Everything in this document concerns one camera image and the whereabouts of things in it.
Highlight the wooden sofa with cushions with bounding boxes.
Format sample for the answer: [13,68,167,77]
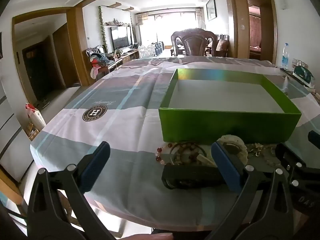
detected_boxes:
[216,39,230,58]

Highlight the green ivy garland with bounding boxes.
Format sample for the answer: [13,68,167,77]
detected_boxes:
[98,6,109,53]

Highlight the red and white bag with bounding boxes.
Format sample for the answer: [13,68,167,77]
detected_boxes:
[25,103,47,128]

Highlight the chairs piled with clothes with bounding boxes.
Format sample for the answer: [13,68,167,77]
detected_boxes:
[86,45,123,81]

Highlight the gold chain brooch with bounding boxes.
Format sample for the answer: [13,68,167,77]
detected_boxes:
[247,142,277,166]

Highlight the printed striped tablecloth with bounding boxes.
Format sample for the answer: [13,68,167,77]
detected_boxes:
[30,56,320,233]

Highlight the green cardboard box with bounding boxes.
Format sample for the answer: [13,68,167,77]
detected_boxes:
[159,68,302,145]

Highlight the carved dark wooden chair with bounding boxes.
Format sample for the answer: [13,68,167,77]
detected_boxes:
[171,28,217,57]

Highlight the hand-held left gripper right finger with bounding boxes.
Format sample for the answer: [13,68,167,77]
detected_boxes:
[207,141,299,240]

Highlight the dark wooden door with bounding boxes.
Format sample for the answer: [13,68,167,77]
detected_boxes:
[22,35,63,101]

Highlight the white jade pendant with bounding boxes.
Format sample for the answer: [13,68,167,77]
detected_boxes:
[197,154,214,167]

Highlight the framed wall picture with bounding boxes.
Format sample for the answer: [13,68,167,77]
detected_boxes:
[206,0,217,22]

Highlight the wooden television cabinet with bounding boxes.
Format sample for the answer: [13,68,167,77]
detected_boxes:
[110,49,140,63]

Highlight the person's left hand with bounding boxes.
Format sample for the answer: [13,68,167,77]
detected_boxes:
[119,233,174,240]

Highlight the clear plastic water bottle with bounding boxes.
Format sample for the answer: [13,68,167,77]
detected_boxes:
[281,42,291,70]

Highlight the pale pink bead bracelet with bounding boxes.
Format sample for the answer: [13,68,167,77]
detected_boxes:
[175,143,204,164]

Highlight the green tissue box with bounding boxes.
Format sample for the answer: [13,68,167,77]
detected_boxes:
[292,65,315,87]

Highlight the red bead bracelet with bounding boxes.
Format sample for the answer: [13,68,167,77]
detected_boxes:
[155,142,175,166]

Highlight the silver refrigerator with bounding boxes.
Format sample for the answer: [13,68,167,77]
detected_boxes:
[0,80,33,180]

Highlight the wall shelf with ornaments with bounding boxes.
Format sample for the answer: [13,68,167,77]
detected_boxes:
[105,18,132,27]

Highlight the small glass containers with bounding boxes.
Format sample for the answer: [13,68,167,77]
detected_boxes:
[291,59,308,70]

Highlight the flat screen television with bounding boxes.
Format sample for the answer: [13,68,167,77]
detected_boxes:
[111,26,133,50]

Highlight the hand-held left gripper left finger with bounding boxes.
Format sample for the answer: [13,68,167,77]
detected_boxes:
[27,141,111,240]

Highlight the white lacy ring ornament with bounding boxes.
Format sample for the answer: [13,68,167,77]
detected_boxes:
[217,134,248,166]

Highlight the pink curtain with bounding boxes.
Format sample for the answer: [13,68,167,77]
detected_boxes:
[250,15,262,48]

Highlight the thin dark cord bracelet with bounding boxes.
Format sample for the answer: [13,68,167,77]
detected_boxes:
[171,142,209,162]

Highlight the white low fence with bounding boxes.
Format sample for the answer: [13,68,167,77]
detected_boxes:
[138,44,157,58]

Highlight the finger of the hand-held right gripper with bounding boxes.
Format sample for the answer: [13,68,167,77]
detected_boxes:
[275,143,313,188]
[308,130,320,151]

